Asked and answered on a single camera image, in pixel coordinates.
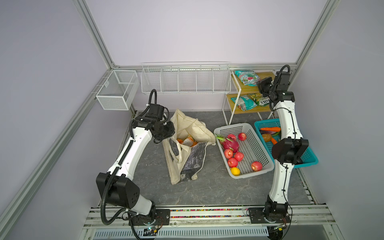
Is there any teal snack bag top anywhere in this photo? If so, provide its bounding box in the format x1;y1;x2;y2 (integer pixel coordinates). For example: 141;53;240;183
235;70;261;87

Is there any teal snack bag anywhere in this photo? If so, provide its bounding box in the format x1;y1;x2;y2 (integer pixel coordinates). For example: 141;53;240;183
235;70;261;87
231;95;257;111

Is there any cream canvas grocery bag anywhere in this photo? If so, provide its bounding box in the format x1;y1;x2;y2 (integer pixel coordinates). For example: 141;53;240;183
162;110;216;185

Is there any orange snack bag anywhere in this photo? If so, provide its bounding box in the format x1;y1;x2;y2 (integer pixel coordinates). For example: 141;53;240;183
182;135;197;147

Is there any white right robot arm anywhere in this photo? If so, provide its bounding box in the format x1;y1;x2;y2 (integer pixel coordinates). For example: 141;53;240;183
247;65;309;224

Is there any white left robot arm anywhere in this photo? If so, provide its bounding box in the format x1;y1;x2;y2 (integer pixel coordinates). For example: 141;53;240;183
96;89;175;226

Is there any green snack bag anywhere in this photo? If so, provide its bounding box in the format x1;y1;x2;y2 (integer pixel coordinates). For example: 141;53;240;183
249;93;270;107

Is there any teal snack bag lower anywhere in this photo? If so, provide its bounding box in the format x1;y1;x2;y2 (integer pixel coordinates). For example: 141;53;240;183
231;95;257;111

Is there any two-tier wooden shelf rack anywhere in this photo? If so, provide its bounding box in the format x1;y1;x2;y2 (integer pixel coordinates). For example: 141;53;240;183
222;71;272;125

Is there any orange carrot top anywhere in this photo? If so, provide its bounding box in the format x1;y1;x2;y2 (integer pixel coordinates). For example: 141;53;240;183
260;127;281;133

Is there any white mesh box basket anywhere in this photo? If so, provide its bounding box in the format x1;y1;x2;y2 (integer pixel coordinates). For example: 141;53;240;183
96;70;139;111

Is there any pink dragon fruit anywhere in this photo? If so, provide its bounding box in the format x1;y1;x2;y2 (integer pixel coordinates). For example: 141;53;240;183
216;134;240;153

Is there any red apple in basket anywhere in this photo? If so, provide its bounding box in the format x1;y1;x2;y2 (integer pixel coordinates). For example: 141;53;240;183
224;149;234;160

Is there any white plastic fruit basket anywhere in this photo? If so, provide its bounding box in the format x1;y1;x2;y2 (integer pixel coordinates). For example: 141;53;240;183
214;123;274;179

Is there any yellow lemon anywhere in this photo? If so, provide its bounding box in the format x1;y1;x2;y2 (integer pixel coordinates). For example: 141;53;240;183
231;167;241;176

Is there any white wire wall basket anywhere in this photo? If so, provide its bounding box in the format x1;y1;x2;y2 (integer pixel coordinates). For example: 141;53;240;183
141;62;232;94

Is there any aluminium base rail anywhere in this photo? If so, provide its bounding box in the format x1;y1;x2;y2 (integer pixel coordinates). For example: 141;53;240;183
80;205;336;240

